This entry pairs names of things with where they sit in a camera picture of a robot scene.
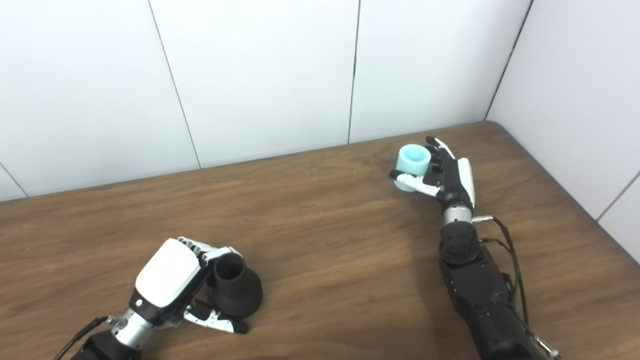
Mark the white and black left hand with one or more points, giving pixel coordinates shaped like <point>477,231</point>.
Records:
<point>167,272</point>

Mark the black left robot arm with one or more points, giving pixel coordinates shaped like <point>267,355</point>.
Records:
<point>112,342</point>

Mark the white and black right hand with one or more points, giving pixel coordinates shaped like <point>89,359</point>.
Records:
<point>455,182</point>

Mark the black flared nozzle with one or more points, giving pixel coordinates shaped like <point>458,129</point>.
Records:
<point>237,292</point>

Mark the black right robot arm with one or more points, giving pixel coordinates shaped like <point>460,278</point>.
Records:
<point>475,285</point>

